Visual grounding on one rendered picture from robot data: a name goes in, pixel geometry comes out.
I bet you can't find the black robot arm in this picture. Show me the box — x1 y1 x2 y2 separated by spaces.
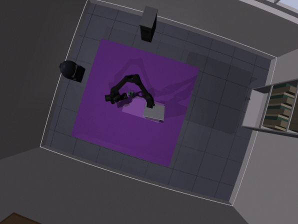
105 74 155 109

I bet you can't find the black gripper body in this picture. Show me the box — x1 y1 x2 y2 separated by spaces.
111 93 128 104

